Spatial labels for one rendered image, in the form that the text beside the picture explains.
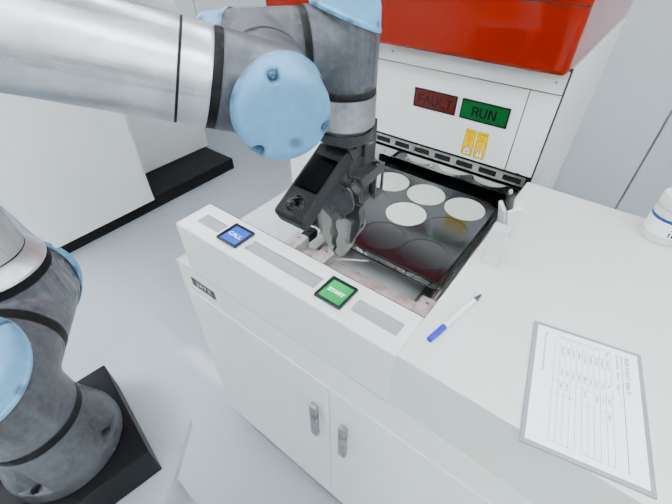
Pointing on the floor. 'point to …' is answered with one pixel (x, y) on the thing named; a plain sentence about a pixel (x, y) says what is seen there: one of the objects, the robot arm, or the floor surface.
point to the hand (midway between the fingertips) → (336, 251)
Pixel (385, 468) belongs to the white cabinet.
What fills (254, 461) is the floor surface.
